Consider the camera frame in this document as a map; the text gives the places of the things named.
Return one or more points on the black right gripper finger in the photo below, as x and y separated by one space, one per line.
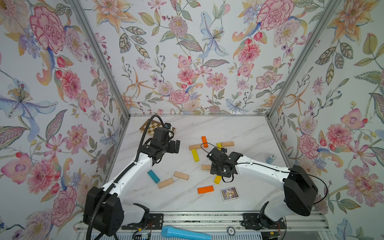
229 178
215 169

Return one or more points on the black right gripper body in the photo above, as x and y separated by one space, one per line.
217 170

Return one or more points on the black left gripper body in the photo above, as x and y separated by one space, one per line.
165 147

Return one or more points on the yellow block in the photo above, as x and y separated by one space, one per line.
219 145
195 155
217 180

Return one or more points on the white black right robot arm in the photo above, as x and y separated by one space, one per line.
299 190

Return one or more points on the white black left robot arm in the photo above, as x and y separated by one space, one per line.
104 209

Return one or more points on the natural wood block centre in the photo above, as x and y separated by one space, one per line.
205 167

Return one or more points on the natural wood block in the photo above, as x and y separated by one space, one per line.
205 167
227 144
181 176
195 147
165 183

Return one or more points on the playing card box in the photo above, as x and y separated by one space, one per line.
229 194

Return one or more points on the natural wood block upper left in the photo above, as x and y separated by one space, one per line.
195 147

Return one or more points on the natural wood block upper right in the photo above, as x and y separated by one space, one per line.
227 144

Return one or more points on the wooden folding chessboard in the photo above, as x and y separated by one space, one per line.
152 128

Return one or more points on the orange block front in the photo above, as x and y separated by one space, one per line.
204 190

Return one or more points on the orange block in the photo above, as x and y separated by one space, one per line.
204 190
205 142

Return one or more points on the orange block upper centre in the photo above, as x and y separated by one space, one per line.
205 142

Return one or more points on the teal block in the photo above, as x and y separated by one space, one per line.
153 176

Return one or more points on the natural wood block lower middle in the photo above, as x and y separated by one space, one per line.
181 176

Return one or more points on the natural wood block lower left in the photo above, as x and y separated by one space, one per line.
165 183

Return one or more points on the blue microphone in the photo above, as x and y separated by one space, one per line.
170 232

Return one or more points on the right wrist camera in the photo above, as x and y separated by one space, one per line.
215 155

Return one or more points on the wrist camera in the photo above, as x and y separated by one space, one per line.
215 155
168 126

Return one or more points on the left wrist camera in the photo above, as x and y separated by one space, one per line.
168 126

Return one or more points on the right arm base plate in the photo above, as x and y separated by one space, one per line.
252 221

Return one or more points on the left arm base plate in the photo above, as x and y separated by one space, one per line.
152 222

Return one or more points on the aluminium front rail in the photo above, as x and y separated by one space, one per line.
219 221

